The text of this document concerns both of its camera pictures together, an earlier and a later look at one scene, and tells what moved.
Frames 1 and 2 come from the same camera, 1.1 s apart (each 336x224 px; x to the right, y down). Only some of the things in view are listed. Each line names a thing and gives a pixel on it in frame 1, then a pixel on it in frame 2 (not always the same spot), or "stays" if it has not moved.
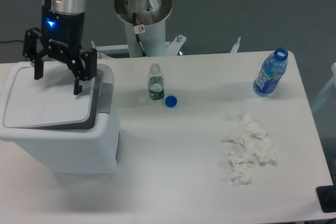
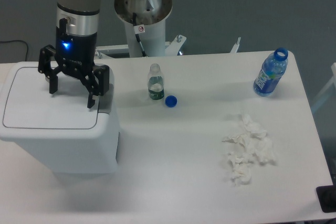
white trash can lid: (49, 103) stays
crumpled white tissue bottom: (241, 173) stays
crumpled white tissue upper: (253, 129) stays
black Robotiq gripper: (61, 34) to (76, 52)
